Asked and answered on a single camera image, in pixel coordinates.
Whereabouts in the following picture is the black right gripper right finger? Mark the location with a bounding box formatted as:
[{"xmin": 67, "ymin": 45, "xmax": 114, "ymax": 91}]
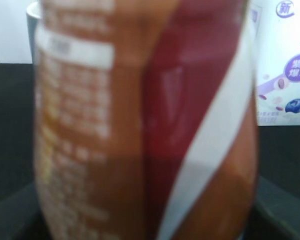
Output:
[{"xmin": 242, "ymin": 176, "xmax": 300, "ymax": 240}]

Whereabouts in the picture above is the grey ceramic mug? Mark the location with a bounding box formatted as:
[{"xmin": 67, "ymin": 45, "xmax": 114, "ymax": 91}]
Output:
[{"xmin": 26, "ymin": 1, "xmax": 41, "ymax": 64}]

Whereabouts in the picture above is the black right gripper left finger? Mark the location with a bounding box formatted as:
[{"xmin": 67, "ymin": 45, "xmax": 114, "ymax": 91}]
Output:
[{"xmin": 0, "ymin": 182, "xmax": 51, "ymax": 240}]

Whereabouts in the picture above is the brown coffee drink bottle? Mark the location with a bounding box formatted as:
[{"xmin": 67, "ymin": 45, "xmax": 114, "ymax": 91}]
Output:
[{"xmin": 34, "ymin": 0, "xmax": 258, "ymax": 240}]

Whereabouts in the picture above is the white blueberry milk carton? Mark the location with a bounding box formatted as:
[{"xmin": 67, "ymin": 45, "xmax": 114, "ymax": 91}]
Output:
[{"xmin": 249, "ymin": 0, "xmax": 300, "ymax": 126}]

